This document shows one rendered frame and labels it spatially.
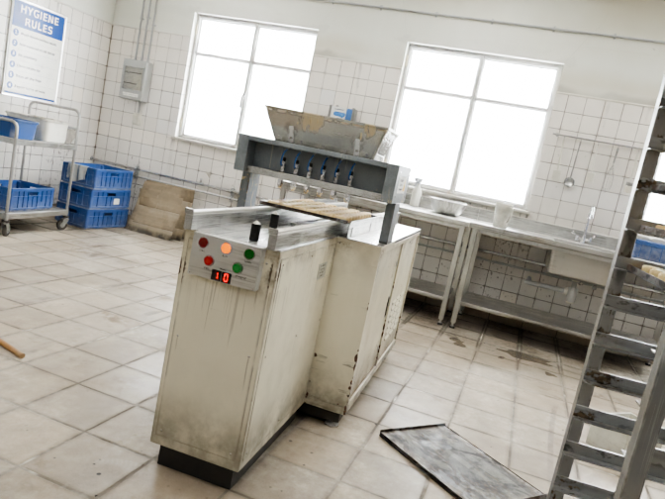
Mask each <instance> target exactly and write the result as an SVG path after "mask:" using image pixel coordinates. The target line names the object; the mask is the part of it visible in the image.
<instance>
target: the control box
mask: <svg viewBox="0 0 665 499"><path fill-rule="evenodd" d="M201 238H206V239H207V241H208V245H207V246H206V247H205V248H202V247H200V245H199V240H200V239H201ZM223 244H229V245H230V246H231V251H230V252H228V253H224V252H223V251H222V245H223ZM246 250H253V252H254V257H253V258H252V259H247V258H246V257H245V256H244V252H245V251H246ZM265 254H266V248H264V247H260V246H256V245H252V244H248V243H245V242H241V241H237V240H233V239H229V238H225V237H221V236H217V235H213V234H209V233H205V232H201V231H196V232H194V237H193V243H192V248H191V254H190V259H189V265H188V271H187V273H189V274H193V275H196V276H200V277H204V278H207V279H211V280H215V281H218V282H222V283H226V284H229V285H232V286H236V287H239V288H243V289H247V290H250V291H254V292H255V291H257V290H258V289H259V284H260V279H261V273H262V268H263V264H264V258H265ZM208 255H209V256H211V257H212V258H213V260H214V261H213V263H212V264H211V265H206V264H205V262H204V258H205V257H206V256H208ZM235 263H239V264H240V265H241V267H242V270H241V272H239V273H235V272H234V271H233V265H234V264H235ZM215 270H216V271H218V272H219V275H218V279H217V280H216V279H214V278H213V277H214V275H215V274H214V271H215ZM218 272H216V274H217V273H218ZM225 273H227V274H228V275H229V278H228V281H227V280H226V279H225V280H226V281H227V282H224V274H225Z"/></svg>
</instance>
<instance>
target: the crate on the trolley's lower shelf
mask: <svg viewBox="0 0 665 499"><path fill-rule="evenodd" d="M0 184H1V185H0V210H3V211H5V208H6V200H7V192H8V184H9V179H0ZM31 187H35V188H31ZM53 193H54V188H53V187H48V186H44V185H40V184H36V183H32V182H28V181H23V180H17V179H13V180H12V189H11V197H10V205H9V212H15V211H30V210H44V209H49V208H51V207H52V200H53Z"/></svg>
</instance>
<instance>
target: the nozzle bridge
mask: <svg viewBox="0 0 665 499"><path fill-rule="evenodd" d="M287 148H289V149H288V150H287V151H286V152H285V153H284V156H283V157H286V167H285V172H284V173H283V172H280V167H281V164H280V160H281V156H282V154H283V152H284V151H285V150H286V149H287ZM301 150H302V151H303V152H301V153H300V154H299V155H298V157H297V159H298V160H300V162H299V171H298V175H293V173H294V172H293V171H294V161H295V158H296V156H297V154H298V153H299V152H300V151H301ZM314 153H315V154H316V155H315V156H313V158H312V159H311V163H312V164H313V171H312V176H311V178H307V177H306V176H307V166H308V162H309V160H310V158H311V156H312V155H313V154H314ZM328 156H329V158H328V159H327V160H326V162H325V164H324V165H325V166H326V167H327V168H326V177H325V181H320V177H321V168H322V165H323V162H324V161H325V159H326V158H327V157H328ZM342 159H343V161H342V162H341V163H340V164H339V166H338V168H339V173H340V175H339V179H338V183H337V184H333V179H334V172H335V169H336V166H337V164H338V163H339V162H340V161H341V160H342ZM356 162H357V164H356V165H355V166H354V167H353V169H352V171H353V181H352V185H351V187H347V186H346V185H347V180H348V175H349V172H350V170H351V168H352V166H353V165H354V164H355V163H356ZM234 169H236V170H241V171H242V177H241V182H240V188H239V194H238V199H237V207H254V205H255V199H256V194H257V188H258V183H259V177H260V174H261V175H265V176H270V177H274V178H279V179H283V180H288V181H292V182H297V183H302V184H306V185H311V186H315V187H320V188H324V189H328V190H332V191H337V192H342V193H346V194H351V195H355V196H360V197H364V198H369V199H373V200H378V201H381V202H385V203H387V204H386V209H385V213H384V218H383V223H382V227H381V232H380V236H379V241H378V243H381V244H385V245H388V244H390V243H391V242H392V240H393V235H394V231H395V226H396V221H397V217H398V212H399V208H400V203H404V201H405V197H406V192H407V188H408V183H409V179H410V174H411V170H412V169H411V168H408V167H405V166H402V165H398V164H393V163H388V162H383V161H379V160H374V159H369V158H364V157H359V156H354V155H349V154H344V153H339V152H334V151H329V150H320V149H315V148H311V147H306V146H301V145H296V144H291V143H286V142H281V141H276V140H271V139H267V138H262V137H257V136H252V135H247V134H242V133H239V137H238V143H237V153H236V159H235V164H234Z"/></svg>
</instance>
